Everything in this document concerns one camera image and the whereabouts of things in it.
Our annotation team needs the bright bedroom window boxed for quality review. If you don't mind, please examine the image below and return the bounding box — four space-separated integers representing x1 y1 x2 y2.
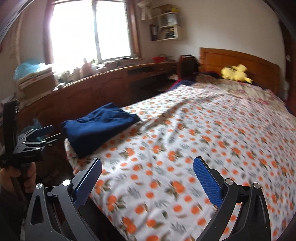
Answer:
43 1 142 67

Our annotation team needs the wooden louvered wardrobe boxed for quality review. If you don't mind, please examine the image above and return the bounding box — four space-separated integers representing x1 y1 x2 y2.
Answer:
279 21 295 115

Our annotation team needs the red bowl on desk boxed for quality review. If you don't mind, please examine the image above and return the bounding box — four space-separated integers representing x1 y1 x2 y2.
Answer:
152 56 166 63

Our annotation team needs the orange-print floral bedsheet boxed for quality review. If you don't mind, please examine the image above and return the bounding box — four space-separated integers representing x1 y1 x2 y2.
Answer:
64 76 296 241

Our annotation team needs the white wall shelf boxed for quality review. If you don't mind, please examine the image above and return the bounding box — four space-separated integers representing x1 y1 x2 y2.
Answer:
137 1 181 42

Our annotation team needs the person's left hand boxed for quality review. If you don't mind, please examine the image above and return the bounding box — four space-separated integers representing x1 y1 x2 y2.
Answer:
0 162 37 194

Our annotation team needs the long wooden desk cabinet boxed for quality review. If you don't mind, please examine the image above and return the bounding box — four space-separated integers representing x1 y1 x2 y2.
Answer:
17 62 177 132

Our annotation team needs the wooden bed headboard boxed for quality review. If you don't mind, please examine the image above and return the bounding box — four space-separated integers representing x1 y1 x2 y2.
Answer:
199 48 280 95

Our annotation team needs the dark backpack on chair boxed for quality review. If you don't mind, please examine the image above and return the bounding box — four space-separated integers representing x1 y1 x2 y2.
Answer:
177 55 200 79

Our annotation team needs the yellow plush toy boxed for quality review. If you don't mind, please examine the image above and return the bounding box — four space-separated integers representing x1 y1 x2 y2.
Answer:
221 64 252 84

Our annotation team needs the navy blue suit jacket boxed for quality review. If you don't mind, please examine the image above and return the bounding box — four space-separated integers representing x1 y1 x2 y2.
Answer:
60 102 140 159

